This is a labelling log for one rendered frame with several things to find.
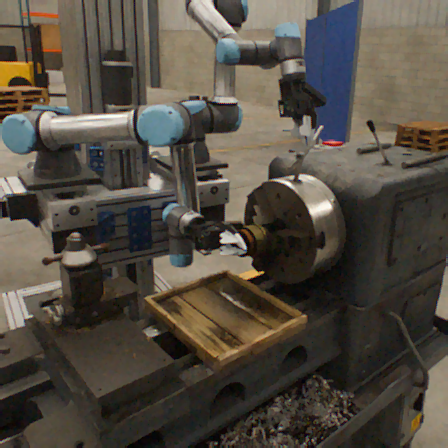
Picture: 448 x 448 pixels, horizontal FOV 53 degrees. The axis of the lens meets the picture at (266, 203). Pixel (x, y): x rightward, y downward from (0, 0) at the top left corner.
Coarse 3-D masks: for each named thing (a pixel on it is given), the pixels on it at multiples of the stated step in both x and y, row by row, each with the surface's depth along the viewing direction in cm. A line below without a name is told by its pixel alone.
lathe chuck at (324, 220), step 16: (272, 192) 131; (288, 192) 126; (304, 192) 124; (320, 192) 127; (272, 208) 132; (288, 208) 127; (304, 208) 122; (320, 208) 124; (272, 224) 137; (288, 224) 128; (304, 224) 123; (320, 224) 122; (336, 224) 126; (336, 240) 126; (288, 256) 131; (304, 256) 126; (320, 256) 123; (272, 272) 137; (288, 272) 132; (304, 272) 127; (320, 272) 132
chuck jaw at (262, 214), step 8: (256, 192) 131; (264, 192) 133; (256, 200) 131; (264, 200) 132; (256, 208) 129; (264, 208) 131; (256, 216) 128; (264, 216) 130; (272, 216) 131; (248, 224) 129; (264, 224) 129
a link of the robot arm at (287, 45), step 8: (280, 24) 132; (288, 24) 131; (296, 24) 132; (280, 32) 132; (288, 32) 131; (296, 32) 132; (280, 40) 132; (288, 40) 131; (296, 40) 132; (272, 48) 136; (280, 48) 133; (288, 48) 131; (296, 48) 132; (280, 56) 133; (288, 56) 132; (296, 56) 132
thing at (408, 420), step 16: (400, 320) 142; (416, 352) 145; (416, 384) 157; (400, 400) 163; (416, 400) 167; (384, 416) 170; (400, 416) 164; (416, 416) 174; (384, 432) 171; (400, 432) 167
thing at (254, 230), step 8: (256, 224) 125; (240, 232) 122; (248, 232) 123; (256, 232) 123; (264, 232) 124; (248, 240) 121; (256, 240) 122; (264, 240) 124; (248, 248) 121; (256, 248) 122; (264, 248) 124; (240, 256) 124
